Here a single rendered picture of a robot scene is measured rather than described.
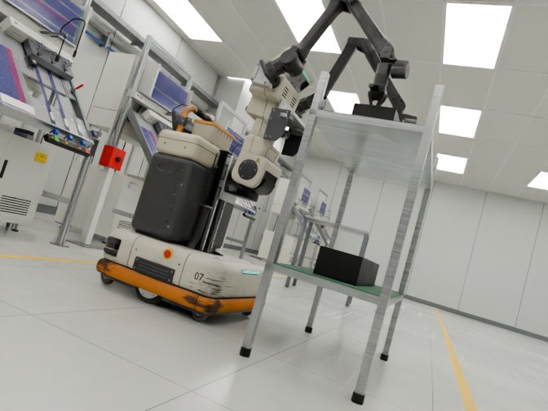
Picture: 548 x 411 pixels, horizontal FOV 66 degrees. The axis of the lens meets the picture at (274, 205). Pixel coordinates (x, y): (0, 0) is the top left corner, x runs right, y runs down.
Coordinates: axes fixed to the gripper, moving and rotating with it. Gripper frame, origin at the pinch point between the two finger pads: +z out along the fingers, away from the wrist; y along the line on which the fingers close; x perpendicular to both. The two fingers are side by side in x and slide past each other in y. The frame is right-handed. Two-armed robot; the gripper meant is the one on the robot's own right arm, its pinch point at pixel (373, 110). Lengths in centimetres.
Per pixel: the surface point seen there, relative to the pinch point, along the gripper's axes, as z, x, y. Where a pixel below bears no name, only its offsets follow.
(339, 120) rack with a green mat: 12.0, 7.0, -17.3
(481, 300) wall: 50, -130, 941
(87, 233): 91, 209, 85
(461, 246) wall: -61, -64, 938
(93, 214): 76, 209, 85
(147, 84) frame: -50, 244, 133
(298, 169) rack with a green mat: 33.1, 17.5, -17.8
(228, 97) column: -169, 364, 453
